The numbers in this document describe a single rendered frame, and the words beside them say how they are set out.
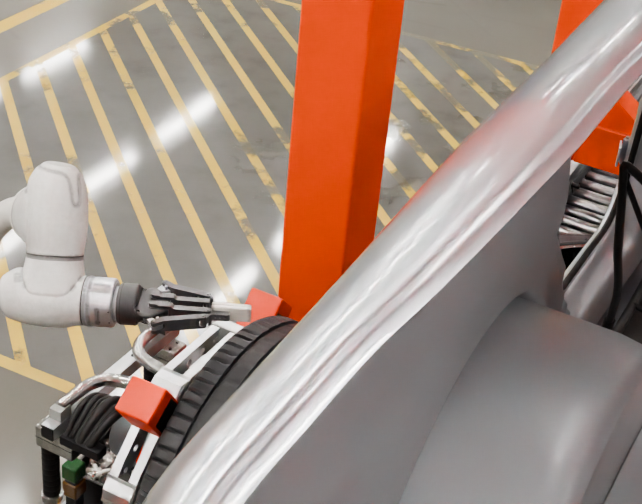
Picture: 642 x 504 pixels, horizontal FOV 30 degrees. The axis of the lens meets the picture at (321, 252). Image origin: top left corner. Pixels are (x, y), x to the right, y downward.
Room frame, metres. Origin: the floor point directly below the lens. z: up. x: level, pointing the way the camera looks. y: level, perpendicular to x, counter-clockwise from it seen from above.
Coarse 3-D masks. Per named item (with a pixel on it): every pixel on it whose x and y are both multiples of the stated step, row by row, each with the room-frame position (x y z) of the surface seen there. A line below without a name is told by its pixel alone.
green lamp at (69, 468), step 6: (66, 462) 1.97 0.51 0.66; (72, 462) 1.97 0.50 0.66; (78, 462) 1.97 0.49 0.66; (84, 462) 1.98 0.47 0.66; (66, 468) 1.95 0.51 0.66; (72, 468) 1.95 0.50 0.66; (78, 468) 1.96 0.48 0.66; (84, 468) 1.97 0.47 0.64; (66, 474) 1.95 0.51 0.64; (72, 474) 1.95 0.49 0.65; (78, 474) 1.95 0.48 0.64; (84, 474) 1.97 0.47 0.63; (72, 480) 1.95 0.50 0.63; (78, 480) 1.95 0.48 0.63
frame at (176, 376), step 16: (208, 336) 1.87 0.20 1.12; (224, 336) 1.89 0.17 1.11; (192, 352) 1.81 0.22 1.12; (208, 352) 1.82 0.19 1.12; (176, 368) 1.77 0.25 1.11; (192, 368) 1.76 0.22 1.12; (160, 384) 1.72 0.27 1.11; (176, 384) 1.71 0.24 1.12; (128, 432) 1.66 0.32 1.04; (144, 432) 1.68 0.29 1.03; (128, 448) 1.64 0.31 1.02; (144, 448) 1.63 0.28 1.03; (128, 464) 1.63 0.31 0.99; (144, 464) 1.61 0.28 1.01; (112, 480) 1.60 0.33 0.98; (128, 480) 1.60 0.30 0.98; (112, 496) 1.58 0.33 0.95; (128, 496) 1.57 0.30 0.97
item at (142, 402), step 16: (128, 384) 1.66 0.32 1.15; (144, 384) 1.65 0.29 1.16; (128, 400) 1.63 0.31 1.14; (144, 400) 1.63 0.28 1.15; (160, 400) 1.63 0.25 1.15; (176, 400) 1.67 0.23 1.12; (128, 416) 1.61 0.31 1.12; (144, 416) 1.60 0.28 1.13; (160, 416) 1.62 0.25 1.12; (160, 432) 1.62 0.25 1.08
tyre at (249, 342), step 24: (240, 336) 1.80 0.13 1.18; (264, 336) 1.82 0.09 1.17; (216, 360) 1.73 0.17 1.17; (240, 360) 1.74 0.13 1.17; (192, 384) 1.68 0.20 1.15; (216, 384) 1.68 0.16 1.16; (240, 384) 1.68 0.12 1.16; (192, 408) 1.63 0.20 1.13; (216, 408) 1.63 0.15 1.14; (168, 432) 1.60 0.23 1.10; (192, 432) 1.60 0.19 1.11; (168, 456) 1.57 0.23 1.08; (144, 480) 1.55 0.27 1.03
